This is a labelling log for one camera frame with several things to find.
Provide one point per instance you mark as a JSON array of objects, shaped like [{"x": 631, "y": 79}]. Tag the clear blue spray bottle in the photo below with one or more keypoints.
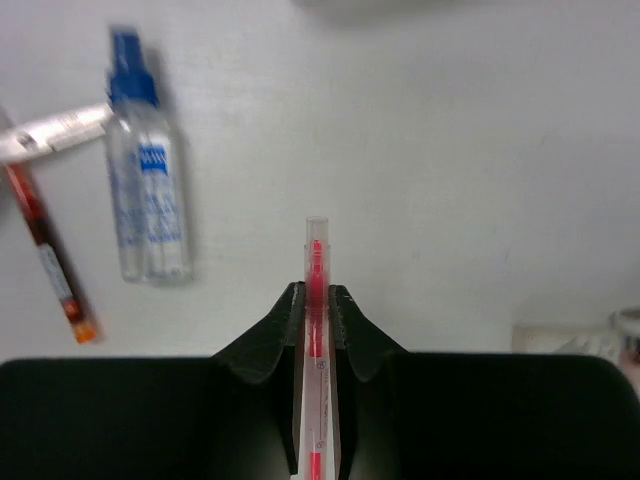
[{"x": 144, "y": 171}]

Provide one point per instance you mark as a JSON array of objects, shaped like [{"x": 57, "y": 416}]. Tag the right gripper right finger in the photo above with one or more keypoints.
[{"x": 404, "y": 414}]

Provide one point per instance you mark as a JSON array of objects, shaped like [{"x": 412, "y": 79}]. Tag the black handled scissors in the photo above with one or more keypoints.
[{"x": 57, "y": 132}]

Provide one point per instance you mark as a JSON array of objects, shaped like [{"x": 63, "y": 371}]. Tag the white boxed eraser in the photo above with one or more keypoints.
[{"x": 564, "y": 340}]

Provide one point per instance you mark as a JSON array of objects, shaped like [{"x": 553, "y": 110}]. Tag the pink pen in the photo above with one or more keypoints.
[{"x": 316, "y": 364}]

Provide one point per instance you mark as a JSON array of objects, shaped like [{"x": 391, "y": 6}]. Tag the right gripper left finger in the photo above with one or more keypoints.
[{"x": 233, "y": 415}]

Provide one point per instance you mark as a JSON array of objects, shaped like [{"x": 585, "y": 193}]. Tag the red gel pen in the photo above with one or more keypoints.
[{"x": 50, "y": 253}]

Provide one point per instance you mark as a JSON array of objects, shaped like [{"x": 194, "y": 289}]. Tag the pink white correction tape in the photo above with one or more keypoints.
[{"x": 625, "y": 324}]

